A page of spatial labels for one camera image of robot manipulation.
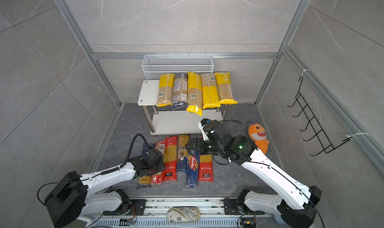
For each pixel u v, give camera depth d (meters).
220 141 0.46
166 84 0.78
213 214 0.73
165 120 1.03
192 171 0.82
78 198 0.40
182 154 0.90
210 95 0.73
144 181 0.78
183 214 0.69
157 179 0.78
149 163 0.65
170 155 0.89
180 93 0.73
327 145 0.58
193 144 0.57
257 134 0.93
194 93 0.73
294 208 0.38
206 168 0.84
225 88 0.76
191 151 0.56
